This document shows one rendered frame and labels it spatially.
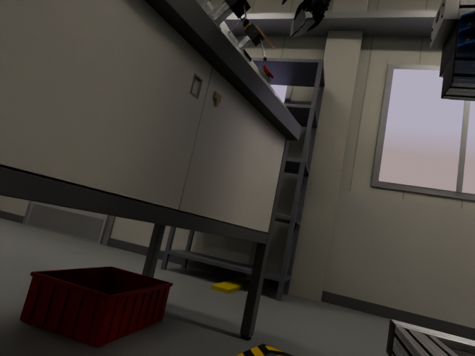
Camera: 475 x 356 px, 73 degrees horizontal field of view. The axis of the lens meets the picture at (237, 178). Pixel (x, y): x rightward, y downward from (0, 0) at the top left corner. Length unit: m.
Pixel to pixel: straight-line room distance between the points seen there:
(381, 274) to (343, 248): 0.32
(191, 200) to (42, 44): 0.47
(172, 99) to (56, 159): 0.30
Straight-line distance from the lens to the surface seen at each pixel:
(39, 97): 0.60
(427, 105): 3.11
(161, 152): 0.76
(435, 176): 2.93
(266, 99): 1.10
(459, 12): 1.10
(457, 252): 2.90
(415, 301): 2.84
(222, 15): 0.98
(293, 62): 2.71
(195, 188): 0.86
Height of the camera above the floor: 0.38
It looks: 10 degrees up
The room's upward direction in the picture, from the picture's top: 12 degrees clockwise
